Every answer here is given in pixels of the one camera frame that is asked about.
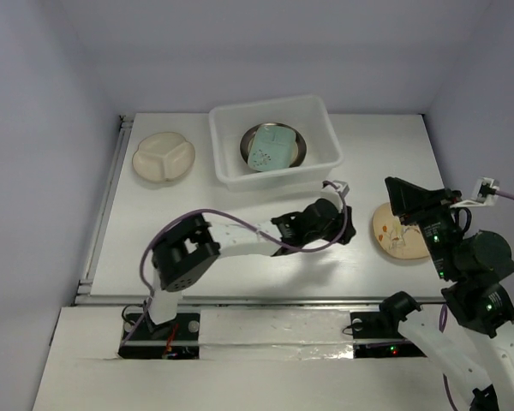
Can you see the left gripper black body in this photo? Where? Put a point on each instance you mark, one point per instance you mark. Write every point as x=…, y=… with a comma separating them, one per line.
x=331, y=232

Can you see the white foam block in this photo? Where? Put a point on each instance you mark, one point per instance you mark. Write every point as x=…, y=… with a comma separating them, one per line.
x=274, y=334

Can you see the aluminium rail left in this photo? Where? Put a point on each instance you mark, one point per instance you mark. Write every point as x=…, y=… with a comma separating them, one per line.
x=85, y=283

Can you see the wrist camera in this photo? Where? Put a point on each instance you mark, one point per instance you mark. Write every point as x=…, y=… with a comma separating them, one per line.
x=484, y=194
x=335, y=189

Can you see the beige plate with bird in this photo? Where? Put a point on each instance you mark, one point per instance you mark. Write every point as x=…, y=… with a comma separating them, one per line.
x=400, y=241

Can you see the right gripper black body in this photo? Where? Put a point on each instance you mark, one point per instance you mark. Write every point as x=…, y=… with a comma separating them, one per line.
x=439, y=229

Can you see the light green rectangular plate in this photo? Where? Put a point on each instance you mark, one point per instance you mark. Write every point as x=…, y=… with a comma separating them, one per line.
x=271, y=149

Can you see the brown rimmed cream plate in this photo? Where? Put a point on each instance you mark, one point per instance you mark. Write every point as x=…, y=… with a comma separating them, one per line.
x=299, y=152

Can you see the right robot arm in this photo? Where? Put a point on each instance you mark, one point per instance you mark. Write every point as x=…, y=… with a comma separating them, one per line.
x=475, y=266

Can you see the cream divided plate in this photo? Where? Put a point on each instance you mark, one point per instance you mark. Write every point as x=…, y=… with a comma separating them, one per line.
x=163, y=157

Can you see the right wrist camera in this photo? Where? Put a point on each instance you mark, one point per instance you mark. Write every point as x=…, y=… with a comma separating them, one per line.
x=484, y=194

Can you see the aluminium rail front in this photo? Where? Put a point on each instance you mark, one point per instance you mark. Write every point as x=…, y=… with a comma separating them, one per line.
x=123, y=300

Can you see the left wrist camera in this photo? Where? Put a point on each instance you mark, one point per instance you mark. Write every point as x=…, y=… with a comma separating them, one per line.
x=335, y=189

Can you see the white plastic bin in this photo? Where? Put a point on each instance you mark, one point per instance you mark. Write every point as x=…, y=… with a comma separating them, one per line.
x=307, y=114

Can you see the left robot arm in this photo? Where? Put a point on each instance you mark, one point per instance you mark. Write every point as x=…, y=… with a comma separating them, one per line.
x=181, y=253

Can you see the aluminium rail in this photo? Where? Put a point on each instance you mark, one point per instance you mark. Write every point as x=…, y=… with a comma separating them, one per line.
x=123, y=300
x=85, y=283

